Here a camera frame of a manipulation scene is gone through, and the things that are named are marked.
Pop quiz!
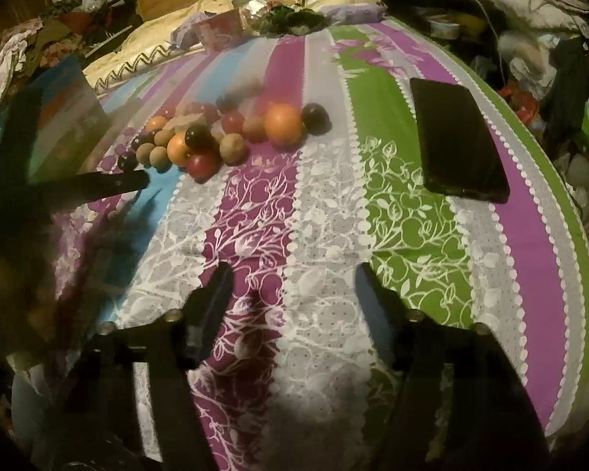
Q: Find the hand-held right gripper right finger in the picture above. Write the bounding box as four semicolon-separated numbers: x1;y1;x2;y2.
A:
354;263;553;471

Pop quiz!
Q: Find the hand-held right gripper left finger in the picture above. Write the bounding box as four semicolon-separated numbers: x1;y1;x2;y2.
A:
81;261;234;471

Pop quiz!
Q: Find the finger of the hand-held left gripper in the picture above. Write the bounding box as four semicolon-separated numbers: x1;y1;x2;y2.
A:
39;169;151;207

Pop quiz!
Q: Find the blue cardboard box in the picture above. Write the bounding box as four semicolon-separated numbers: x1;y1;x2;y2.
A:
0;54;115;183

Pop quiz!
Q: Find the red tomato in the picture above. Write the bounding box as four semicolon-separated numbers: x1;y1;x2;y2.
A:
187;150;222;183
221;110;247;133

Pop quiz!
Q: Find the striped floral bedsheet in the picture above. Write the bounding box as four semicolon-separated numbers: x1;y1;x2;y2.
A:
49;17;589;471

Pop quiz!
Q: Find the cream yellow pillow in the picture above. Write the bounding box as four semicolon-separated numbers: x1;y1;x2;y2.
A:
82;0;374;96

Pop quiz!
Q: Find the pile of clothes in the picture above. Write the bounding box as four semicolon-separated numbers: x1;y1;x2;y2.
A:
0;0;145;123

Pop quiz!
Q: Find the large orange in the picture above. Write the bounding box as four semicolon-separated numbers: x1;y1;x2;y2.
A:
263;102;305;147

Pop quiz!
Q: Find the black smartphone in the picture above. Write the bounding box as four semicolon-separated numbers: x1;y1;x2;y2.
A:
409;77;512;205

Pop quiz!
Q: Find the pink box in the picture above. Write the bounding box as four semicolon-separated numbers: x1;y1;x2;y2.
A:
195;11;247;51

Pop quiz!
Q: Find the clear plastic bag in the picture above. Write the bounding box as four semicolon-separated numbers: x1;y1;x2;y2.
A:
234;0;278;27

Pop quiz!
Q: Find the dark green cloth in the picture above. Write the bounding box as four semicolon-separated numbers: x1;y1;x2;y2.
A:
262;6;327;37

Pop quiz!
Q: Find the red plastic bag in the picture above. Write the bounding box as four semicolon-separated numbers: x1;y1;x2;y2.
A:
499;82;541;126

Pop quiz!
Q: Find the purple floral pillow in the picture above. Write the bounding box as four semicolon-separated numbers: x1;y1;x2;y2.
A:
318;2;388;23

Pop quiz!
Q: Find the white cable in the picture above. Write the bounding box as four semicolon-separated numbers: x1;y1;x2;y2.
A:
449;0;509;86

